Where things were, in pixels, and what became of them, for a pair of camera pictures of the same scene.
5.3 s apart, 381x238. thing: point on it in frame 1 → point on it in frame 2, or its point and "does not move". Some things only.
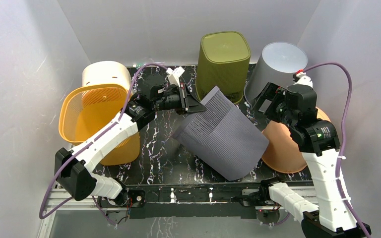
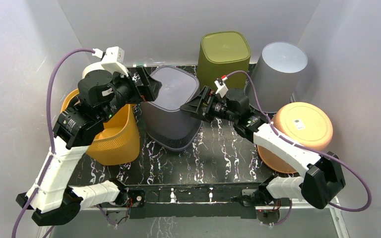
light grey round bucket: (278, 63) does not move
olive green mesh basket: (223, 61) does not move
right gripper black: (269, 99) → (204, 102)
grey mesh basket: (222, 140) → (166, 125)
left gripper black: (193, 105) → (148, 91)
